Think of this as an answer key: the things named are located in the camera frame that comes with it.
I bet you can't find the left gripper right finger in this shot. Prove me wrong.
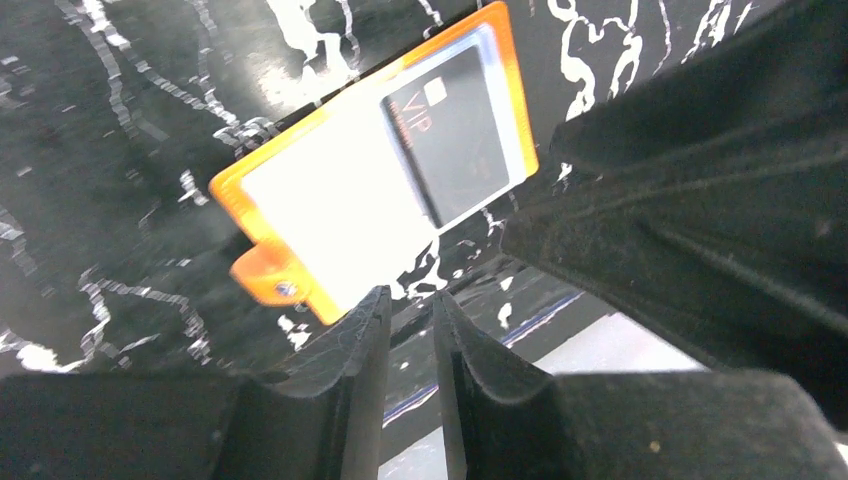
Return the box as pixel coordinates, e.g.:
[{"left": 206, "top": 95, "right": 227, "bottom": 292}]
[{"left": 431, "top": 294, "right": 847, "bottom": 479}]

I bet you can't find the black VIP credit card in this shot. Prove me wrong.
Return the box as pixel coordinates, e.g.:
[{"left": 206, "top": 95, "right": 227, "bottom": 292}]
[{"left": 381, "top": 46, "right": 510, "bottom": 228}]

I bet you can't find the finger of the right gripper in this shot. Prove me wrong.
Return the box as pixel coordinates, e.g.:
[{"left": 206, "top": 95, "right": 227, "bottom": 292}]
[{"left": 501, "top": 1, "right": 847, "bottom": 431}]

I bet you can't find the orange card holder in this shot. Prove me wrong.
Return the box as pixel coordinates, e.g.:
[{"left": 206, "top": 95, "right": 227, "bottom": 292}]
[{"left": 209, "top": 1, "right": 539, "bottom": 325}]

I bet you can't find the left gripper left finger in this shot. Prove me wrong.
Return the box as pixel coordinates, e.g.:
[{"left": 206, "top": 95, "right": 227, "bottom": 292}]
[{"left": 1, "top": 286, "right": 391, "bottom": 479}]

